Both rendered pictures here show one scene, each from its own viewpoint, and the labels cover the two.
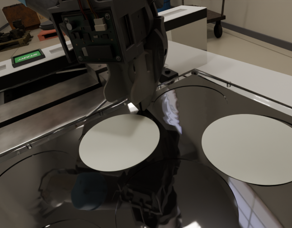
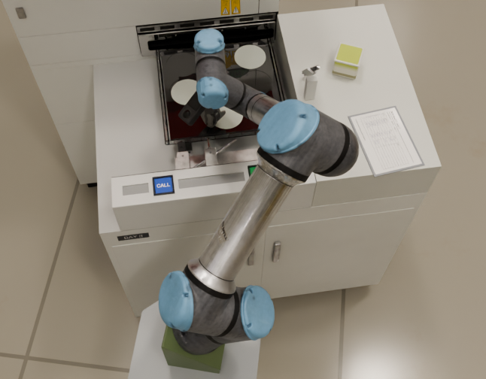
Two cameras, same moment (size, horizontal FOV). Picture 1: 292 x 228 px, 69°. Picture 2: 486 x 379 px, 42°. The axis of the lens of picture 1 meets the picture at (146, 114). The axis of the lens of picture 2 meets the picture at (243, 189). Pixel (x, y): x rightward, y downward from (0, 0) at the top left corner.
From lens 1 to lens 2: 190 cm
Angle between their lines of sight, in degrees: 84
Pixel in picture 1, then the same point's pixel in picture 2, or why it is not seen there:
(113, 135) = (227, 117)
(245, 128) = (183, 97)
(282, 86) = (112, 145)
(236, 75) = (119, 172)
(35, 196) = not seen: hidden behind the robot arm
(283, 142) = (179, 88)
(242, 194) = not seen: hidden behind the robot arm
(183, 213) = not seen: hidden behind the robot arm
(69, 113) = (244, 157)
